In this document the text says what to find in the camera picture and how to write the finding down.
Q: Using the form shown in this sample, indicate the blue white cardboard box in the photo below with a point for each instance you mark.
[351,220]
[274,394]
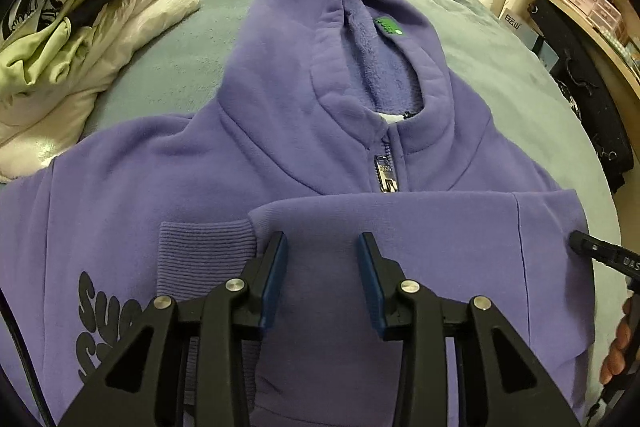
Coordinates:
[512,29]

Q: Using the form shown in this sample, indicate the black bag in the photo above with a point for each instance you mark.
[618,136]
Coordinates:
[600,107]

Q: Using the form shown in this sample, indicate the purple hoodie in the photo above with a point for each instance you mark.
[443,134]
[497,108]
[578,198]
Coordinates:
[200,157]

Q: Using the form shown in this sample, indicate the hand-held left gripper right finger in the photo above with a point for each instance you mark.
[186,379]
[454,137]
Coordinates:
[369,287]

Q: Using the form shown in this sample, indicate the stack of pink boxes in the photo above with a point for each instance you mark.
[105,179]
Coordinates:
[600,13]

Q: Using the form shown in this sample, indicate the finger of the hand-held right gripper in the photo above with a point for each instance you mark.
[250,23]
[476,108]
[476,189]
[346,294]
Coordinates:
[600,254]

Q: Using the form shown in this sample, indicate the white puffer jacket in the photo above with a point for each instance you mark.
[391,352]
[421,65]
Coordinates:
[130,32]

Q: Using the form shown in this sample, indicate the light green garment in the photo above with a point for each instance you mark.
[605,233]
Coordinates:
[30,67]

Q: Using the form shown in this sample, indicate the person's right hand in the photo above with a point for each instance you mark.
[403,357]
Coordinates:
[617,347]

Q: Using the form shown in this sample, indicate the black white patterned cloth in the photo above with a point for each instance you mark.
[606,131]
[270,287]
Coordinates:
[567,94]

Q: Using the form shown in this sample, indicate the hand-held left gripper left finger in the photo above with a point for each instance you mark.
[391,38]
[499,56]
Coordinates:
[274,287]

